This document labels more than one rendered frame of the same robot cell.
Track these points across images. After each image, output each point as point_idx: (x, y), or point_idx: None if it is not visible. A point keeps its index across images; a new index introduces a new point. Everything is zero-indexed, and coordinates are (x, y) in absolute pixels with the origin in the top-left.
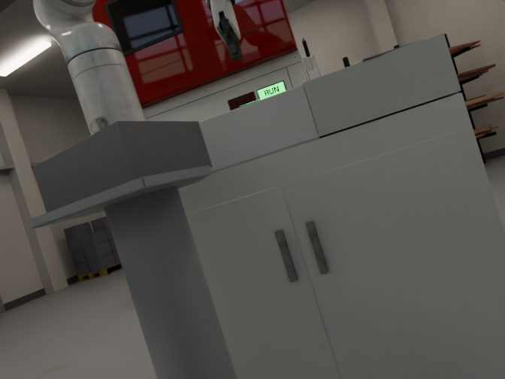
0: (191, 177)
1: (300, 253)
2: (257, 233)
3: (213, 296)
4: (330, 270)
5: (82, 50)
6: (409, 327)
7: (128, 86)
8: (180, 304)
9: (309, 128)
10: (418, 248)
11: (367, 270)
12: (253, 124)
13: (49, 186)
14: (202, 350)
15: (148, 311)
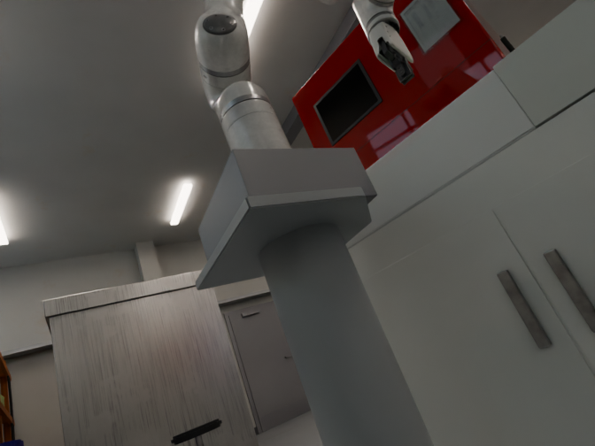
0: (328, 199)
1: (547, 303)
2: (472, 280)
3: (430, 374)
4: None
5: (227, 108)
6: None
7: (272, 128)
8: (342, 370)
9: (516, 121)
10: None
11: None
12: (438, 142)
13: (208, 243)
14: (380, 441)
15: (306, 380)
